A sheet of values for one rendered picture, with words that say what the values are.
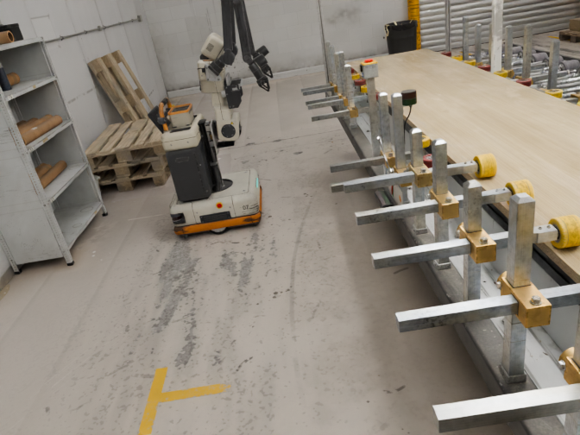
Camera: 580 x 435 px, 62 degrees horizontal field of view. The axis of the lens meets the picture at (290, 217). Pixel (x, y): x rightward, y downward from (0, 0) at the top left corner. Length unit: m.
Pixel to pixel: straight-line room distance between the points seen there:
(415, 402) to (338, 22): 8.19
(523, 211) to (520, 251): 0.09
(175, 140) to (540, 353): 2.69
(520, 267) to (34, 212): 3.32
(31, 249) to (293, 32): 6.82
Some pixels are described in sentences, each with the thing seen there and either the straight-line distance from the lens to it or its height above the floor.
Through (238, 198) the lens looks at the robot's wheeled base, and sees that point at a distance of 3.56.
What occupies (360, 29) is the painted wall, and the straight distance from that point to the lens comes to 9.71.
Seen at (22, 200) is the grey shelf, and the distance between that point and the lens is 3.84.
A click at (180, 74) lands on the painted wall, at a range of 9.77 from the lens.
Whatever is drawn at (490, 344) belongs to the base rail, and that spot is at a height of 0.70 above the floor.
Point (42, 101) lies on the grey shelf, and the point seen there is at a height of 1.08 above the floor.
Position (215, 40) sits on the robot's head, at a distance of 3.49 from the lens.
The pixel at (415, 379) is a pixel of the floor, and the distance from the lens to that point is 2.27.
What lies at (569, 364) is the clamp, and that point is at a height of 0.96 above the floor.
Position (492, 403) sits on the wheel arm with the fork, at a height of 0.96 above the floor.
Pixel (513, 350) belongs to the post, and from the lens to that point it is 1.23.
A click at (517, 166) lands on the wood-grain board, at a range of 1.91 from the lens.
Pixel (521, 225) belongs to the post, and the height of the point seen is 1.12.
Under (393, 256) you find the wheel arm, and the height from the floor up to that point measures 0.96.
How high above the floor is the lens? 1.61
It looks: 26 degrees down
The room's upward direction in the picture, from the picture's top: 10 degrees counter-clockwise
